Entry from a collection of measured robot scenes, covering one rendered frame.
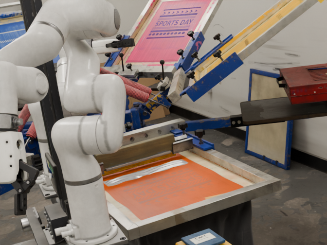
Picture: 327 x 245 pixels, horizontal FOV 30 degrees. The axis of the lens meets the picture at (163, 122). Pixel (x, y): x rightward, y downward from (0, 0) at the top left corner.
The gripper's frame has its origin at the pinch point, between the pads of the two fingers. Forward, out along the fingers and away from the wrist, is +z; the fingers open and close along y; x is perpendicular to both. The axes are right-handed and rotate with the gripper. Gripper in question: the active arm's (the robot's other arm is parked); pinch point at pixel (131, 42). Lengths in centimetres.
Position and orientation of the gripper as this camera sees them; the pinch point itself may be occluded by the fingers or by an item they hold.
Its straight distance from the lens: 241.5
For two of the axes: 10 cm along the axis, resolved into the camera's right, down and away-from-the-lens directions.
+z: 9.9, -1.3, -0.2
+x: -1.3, -9.8, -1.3
